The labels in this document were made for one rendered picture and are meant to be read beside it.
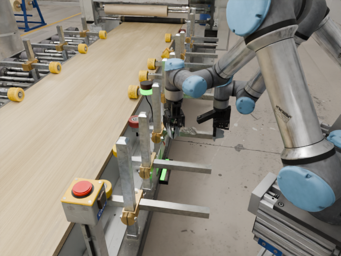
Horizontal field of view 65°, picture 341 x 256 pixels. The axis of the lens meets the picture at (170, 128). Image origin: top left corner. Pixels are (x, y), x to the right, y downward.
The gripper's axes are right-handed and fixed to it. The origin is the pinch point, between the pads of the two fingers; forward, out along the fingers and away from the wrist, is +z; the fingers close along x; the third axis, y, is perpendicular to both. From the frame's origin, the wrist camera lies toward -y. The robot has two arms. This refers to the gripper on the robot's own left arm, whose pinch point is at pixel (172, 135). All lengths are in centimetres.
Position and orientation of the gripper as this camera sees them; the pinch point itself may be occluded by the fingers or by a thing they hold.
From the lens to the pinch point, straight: 120.5
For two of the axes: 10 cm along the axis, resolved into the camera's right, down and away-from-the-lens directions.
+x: 9.8, -1.0, 1.6
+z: 0.0, 8.4, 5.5
